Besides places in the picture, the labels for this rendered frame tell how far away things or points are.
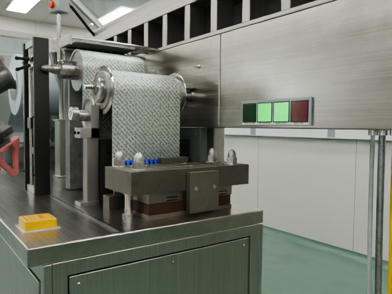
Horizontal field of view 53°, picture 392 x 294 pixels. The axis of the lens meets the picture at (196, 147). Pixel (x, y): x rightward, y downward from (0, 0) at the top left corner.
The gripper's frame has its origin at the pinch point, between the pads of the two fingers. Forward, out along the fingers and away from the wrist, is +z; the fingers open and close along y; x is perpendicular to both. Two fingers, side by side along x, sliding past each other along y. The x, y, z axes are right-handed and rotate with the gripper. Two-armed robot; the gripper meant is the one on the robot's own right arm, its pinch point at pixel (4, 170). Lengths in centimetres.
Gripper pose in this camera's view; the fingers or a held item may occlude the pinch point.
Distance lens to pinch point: 91.3
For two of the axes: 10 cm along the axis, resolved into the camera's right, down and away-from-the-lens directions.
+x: -4.4, 5.3, -7.3
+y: -8.7, -0.4, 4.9
